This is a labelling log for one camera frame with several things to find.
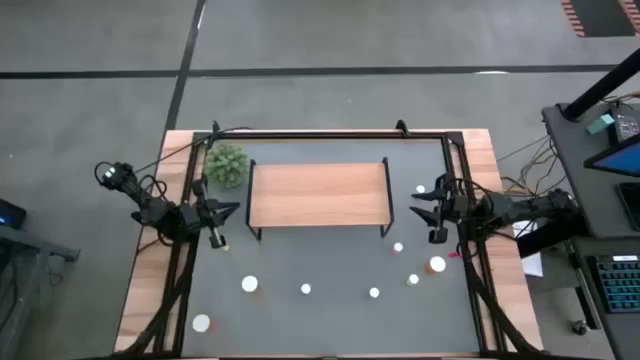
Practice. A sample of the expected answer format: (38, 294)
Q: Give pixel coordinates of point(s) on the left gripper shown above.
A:
(192, 217)

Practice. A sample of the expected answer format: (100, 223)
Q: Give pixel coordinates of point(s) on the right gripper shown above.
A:
(455, 207)

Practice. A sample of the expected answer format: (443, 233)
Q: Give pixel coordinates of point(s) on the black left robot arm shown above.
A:
(160, 212)

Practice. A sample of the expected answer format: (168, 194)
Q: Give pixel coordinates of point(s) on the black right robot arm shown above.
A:
(520, 207)

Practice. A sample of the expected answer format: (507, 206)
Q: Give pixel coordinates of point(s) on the wooden shelf black metal legs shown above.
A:
(320, 195)

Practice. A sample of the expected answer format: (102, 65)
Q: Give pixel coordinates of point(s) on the green potted plant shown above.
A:
(226, 165)

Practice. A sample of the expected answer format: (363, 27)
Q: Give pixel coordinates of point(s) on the white paper sheet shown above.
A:
(532, 262)

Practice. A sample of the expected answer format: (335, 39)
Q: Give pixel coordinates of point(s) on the grey desk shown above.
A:
(590, 200)

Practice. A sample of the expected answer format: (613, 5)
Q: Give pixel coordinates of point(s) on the teal box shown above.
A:
(600, 125)

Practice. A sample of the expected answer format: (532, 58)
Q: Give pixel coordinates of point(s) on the grey bench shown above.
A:
(35, 245)

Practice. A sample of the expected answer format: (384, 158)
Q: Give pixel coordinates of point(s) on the black caster wheel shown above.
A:
(580, 327)

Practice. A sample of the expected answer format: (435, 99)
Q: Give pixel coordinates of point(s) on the blue screen monitor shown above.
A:
(620, 161)

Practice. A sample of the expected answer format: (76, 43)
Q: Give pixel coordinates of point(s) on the black pad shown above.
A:
(631, 205)

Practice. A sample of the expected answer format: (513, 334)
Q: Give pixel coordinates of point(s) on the black keyboard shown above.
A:
(620, 282)

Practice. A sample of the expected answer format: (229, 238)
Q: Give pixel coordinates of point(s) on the black pole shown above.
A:
(600, 86)

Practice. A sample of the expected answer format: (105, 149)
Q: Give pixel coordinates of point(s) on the black electronic device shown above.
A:
(625, 127)

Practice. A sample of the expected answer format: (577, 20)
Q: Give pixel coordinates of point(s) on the dark device blue light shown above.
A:
(11, 212)

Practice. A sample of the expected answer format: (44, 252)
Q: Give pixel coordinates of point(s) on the black mat striped border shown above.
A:
(600, 17)

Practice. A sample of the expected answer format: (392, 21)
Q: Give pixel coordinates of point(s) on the black metal table frame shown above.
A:
(325, 135)

